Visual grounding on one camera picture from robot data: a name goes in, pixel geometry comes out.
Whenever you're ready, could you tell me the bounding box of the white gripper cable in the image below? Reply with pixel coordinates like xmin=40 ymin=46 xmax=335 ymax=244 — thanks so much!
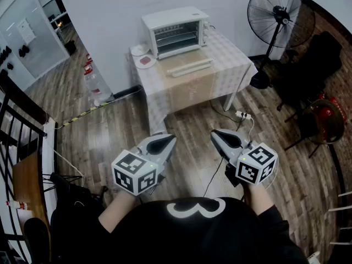
xmin=265 ymin=158 xmax=280 ymax=190

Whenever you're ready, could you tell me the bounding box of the white paper notice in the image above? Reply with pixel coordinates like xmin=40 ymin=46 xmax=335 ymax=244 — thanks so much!
xmin=18 ymin=18 xmax=37 ymax=45

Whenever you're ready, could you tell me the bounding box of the black office chair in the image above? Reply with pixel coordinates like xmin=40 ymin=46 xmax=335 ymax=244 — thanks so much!
xmin=23 ymin=172 xmax=111 ymax=264

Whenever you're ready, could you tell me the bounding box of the white wall panel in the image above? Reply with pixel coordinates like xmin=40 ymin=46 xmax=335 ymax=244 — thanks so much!
xmin=0 ymin=0 xmax=70 ymax=80

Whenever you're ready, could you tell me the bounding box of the red plastic crate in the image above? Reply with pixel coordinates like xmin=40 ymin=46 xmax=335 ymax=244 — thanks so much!
xmin=317 ymin=92 xmax=349 ymax=121

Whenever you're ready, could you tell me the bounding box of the person's left forearm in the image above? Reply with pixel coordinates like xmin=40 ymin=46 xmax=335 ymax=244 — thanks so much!
xmin=98 ymin=190 xmax=139 ymax=234

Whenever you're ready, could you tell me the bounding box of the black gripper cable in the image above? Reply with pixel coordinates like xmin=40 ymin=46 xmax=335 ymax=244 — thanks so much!
xmin=202 ymin=155 xmax=225 ymax=198

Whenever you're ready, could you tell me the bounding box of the person's black printed shirt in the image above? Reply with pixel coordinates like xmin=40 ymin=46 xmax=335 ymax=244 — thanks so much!
xmin=98 ymin=196 xmax=309 ymax=264

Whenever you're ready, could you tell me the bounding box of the small bottle red label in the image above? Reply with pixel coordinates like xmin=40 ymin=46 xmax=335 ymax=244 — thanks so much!
xmin=6 ymin=200 xmax=31 ymax=210

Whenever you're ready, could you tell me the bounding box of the brown wooden desk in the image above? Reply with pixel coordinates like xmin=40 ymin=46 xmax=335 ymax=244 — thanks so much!
xmin=12 ymin=150 xmax=52 ymax=258

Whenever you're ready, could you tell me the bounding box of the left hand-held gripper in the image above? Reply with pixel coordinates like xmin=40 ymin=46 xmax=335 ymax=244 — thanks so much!
xmin=111 ymin=134 xmax=177 ymax=196

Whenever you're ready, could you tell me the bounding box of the person's right forearm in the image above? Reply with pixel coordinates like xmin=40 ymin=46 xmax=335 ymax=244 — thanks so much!
xmin=243 ymin=181 xmax=276 ymax=221

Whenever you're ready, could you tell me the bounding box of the white floor cable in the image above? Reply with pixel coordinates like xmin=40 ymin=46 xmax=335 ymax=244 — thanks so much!
xmin=45 ymin=140 xmax=85 ymax=188

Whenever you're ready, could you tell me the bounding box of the white frame furniture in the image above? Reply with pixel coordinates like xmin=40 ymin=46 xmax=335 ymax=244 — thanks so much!
xmin=328 ymin=190 xmax=352 ymax=247

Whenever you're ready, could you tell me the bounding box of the group of black wall holders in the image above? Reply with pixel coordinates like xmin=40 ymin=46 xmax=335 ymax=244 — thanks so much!
xmin=0 ymin=45 xmax=30 ymax=72

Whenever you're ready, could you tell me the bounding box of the white power strip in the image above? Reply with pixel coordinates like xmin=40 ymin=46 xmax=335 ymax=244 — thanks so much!
xmin=235 ymin=110 xmax=252 ymax=121

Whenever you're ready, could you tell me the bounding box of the white toaster oven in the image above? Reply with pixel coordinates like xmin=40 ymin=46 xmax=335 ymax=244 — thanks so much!
xmin=141 ymin=6 xmax=211 ymax=61

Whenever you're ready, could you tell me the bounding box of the table with checked cloth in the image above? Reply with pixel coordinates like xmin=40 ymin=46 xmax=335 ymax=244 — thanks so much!
xmin=128 ymin=27 xmax=259 ymax=135

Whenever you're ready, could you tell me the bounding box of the black metal railing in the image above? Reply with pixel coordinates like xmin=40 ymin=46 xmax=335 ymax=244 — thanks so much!
xmin=0 ymin=70 xmax=59 ymax=264

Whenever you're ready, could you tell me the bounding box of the black pedestal fan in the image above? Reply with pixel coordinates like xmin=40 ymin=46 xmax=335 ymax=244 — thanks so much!
xmin=246 ymin=0 xmax=316 ymax=90

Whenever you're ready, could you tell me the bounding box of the yellow black striped cable cover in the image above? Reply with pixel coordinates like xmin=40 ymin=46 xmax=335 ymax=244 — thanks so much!
xmin=62 ymin=101 xmax=109 ymax=128

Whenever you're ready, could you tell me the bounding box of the black armchair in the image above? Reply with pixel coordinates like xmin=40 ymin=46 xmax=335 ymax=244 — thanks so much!
xmin=274 ymin=31 xmax=344 ymax=113

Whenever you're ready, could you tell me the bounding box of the white plate with red piece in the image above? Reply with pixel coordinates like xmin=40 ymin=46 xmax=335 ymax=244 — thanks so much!
xmin=135 ymin=54 xmax=157 ymax=70

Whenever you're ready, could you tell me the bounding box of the small white dish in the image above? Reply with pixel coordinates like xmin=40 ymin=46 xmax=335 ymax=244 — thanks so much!
xmin=130 ymin=44 xmax=151 ymax=57

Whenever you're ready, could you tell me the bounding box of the large clear water bottle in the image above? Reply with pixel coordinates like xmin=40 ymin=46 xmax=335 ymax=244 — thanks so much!
xmin=84 ymin=72 xmax=113 ymax=107

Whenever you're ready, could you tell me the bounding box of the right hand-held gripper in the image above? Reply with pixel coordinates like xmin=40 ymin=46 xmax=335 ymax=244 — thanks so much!
xmin=211 ymin=128 xmax=278 ymax=187

